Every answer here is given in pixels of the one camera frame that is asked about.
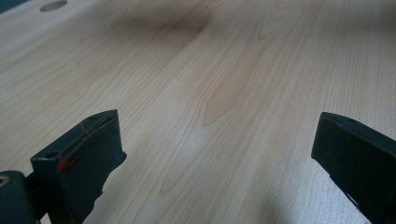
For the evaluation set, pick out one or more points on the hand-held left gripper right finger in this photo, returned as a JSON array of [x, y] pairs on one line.
[[361, 161]]

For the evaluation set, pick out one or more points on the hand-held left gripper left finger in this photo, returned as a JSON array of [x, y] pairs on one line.
[[81, 161]]

